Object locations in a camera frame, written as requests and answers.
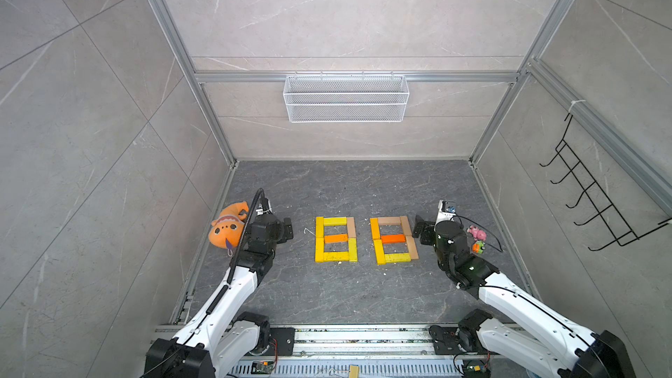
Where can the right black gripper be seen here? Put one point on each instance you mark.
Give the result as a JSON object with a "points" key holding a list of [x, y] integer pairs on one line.
{"points": [[420, 224]]}

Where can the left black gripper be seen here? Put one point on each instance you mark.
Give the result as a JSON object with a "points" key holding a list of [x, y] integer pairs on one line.
{"points": [[281, 231]]}

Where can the tan block top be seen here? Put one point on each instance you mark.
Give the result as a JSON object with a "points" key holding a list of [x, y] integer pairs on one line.
{"points": [[411, 246]]}

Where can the tan block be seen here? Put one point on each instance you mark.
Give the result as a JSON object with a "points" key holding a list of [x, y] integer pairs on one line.
{"points": [[389, 221], [411, 246], [406, 226], [350, 223]]}

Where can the yellow block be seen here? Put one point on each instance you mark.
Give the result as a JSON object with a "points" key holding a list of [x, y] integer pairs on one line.
{"points": [[319, 250], [320, 227], [336, 257], [335, 221], [379, 251]]}

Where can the yellow-green block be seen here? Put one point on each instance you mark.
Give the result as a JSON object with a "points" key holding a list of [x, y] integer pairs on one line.
{"points": [[352, 250], [397, 258]]}

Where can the yellow block bottom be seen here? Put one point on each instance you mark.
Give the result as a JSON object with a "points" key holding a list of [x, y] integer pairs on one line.
{"points": [[319, 250]]}

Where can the orange block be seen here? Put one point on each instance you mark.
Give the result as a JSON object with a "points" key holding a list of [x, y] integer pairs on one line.
{"points": [[335, 238], [393, 239]]}

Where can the orange-yellow block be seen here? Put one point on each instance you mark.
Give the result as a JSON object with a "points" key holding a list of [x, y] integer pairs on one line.
{"points": [[375, 229]]}

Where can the yellow block top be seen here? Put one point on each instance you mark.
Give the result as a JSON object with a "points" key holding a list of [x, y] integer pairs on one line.
{"points": [[379, 251]]}

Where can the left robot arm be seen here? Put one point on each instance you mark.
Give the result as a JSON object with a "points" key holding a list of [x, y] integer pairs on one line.
{"points": [[218, 336]]}

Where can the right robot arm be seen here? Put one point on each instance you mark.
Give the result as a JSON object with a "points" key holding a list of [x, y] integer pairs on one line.
{"points": [[547, 344]]}

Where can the pink pig toy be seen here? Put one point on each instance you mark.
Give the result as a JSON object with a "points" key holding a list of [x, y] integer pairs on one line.
{"points": [[477, 233]]}

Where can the small orange green toy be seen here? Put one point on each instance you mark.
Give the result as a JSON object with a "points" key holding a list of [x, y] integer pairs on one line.
{"points": [[478, 247]]}

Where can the orange plush toy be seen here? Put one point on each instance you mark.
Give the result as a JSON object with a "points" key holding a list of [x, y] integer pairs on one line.
{"points": [[227, 228]]}

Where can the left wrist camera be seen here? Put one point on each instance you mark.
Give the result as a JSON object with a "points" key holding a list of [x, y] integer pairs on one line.
{"points": [[263, 207]]}

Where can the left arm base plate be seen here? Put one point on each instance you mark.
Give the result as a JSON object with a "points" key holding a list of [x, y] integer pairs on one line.
{"points": [[271, 340]]}

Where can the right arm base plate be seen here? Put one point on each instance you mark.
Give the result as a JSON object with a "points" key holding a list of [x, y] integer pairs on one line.
{"points": [[465, 337]]}

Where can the white wire mesh basket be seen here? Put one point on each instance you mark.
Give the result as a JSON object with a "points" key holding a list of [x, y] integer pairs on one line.
{"points": [[346, 98]]}

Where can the aluminium rail frame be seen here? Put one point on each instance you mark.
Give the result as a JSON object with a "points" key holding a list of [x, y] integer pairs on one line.
{"points": [[367, 342]]}

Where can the black wire hook rack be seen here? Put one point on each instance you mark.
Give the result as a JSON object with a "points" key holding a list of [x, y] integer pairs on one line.
{"points": [[603, 208]]}

